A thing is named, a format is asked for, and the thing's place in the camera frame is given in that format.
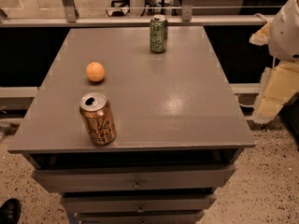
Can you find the black shoe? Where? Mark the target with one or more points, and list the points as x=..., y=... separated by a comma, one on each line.
x=10, y=211

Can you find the middle grey drawer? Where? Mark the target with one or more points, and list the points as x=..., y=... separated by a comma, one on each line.
x=138, y=203

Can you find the bottom grey drawer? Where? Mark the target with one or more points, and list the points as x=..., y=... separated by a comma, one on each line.
x=172, y=217

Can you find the orange fruit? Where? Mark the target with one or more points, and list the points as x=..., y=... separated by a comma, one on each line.
x=95, y=72

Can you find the orange LaCroix can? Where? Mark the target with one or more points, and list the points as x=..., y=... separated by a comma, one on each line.
x=98, y=118

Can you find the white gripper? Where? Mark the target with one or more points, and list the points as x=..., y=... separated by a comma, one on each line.
x=285, y=36

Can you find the green soda can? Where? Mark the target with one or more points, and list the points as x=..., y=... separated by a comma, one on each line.
x=158, y=32

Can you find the grey metal railing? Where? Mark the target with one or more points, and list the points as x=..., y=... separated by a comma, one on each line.
x=92, y=13

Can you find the grey drawer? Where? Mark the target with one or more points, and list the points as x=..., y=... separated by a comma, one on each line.
x=138, y=203
x=172, y=217
x=134, y=178

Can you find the black office chair base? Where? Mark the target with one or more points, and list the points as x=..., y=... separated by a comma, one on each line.
x=117, y=8

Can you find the top grey drawer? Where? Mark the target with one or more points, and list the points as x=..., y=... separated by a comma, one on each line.
x=134, y=178

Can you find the grey drawer cabinet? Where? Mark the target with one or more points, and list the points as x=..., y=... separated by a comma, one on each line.
x=170, y=109

